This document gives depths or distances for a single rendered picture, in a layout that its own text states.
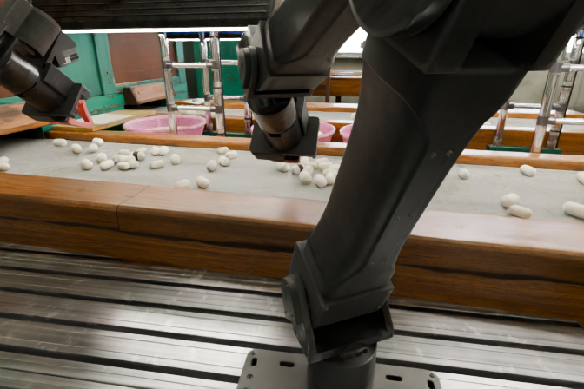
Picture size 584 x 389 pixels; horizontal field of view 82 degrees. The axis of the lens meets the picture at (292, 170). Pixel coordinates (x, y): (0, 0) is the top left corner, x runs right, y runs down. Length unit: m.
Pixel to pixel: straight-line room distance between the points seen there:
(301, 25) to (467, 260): 0.36
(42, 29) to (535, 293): 0.80
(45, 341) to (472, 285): 0.53
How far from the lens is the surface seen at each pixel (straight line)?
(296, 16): 0.29
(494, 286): 0.53
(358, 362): 0.33
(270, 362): 0.41
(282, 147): 0.49
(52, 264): 0.68
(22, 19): 0.69
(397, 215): 0.21
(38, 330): 0.55
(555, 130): 1.28
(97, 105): 1.44
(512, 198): 0.68
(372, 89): 0.18
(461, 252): 0.49
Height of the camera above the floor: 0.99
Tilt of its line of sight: 19 degrees down
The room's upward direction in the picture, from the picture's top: straight up
